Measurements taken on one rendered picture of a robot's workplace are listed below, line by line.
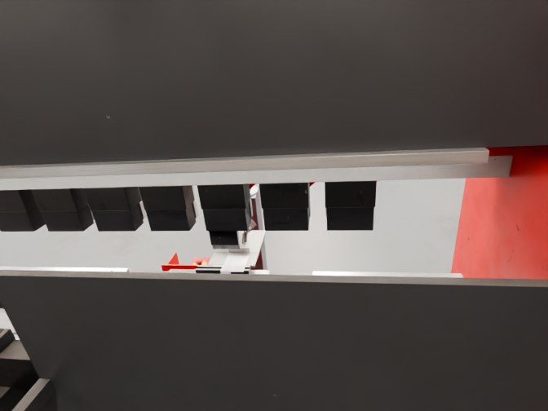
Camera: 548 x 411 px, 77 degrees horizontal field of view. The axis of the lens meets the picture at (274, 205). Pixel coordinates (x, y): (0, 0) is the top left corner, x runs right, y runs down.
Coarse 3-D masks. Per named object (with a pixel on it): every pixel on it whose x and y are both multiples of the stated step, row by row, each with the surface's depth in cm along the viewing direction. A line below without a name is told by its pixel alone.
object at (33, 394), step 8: (40, 384) 81; (48, 384) 82; (32, 392) 79; (40, 392) 80; (48, 392) 82; (24, 400) 78; (32, 400) 78; (40, 400) 80; (16, 408) 76; (24, 408) 76; (32, 408) 77; (40, 408) 80
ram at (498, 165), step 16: (496, 160) 93; (80, 176) 114; (96, 176) 113; (112, 176) 112; (128, 176) 111; (144, 176) 110; (160, 176) 110; (176, 176) 109; (192, 176) 108; (208, 176) 107; (224, 176) 106; (240, 176) 106; (256, 176) 105; (272, 176) 104; (288, 176) 104; (304, 176) 103; (320, 176) 102; (336, 176) 101; (352, 176) 101; (368, 176) 100; (384, 176) 99; (400, 176) 99; (416, 176) 98; (432, 176) 98; (448, 176) 97; (464, 176) 96; (480, 176) 96; (496, 176) 95
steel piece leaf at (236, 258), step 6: (234, 252) 135; (240, 252) 135; (246, 252) 134; (228, 258) 132; (234, 258) 131; (240, 258) 131; (246, 258) 131; (228, 264) 128; (234, 264) 127; (240, 264) 127
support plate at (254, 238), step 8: (240, 232) 150; (256, 232) 148; (264, 232) 148; (240, 240) 144; (248, 240) 143; (256, 240) 143; (256, 248) 137; (216, 256) 134; (224, 256) 133; (256, 256) 131; (208, 264) 129; (216, 264) 129; (248, 264) 127
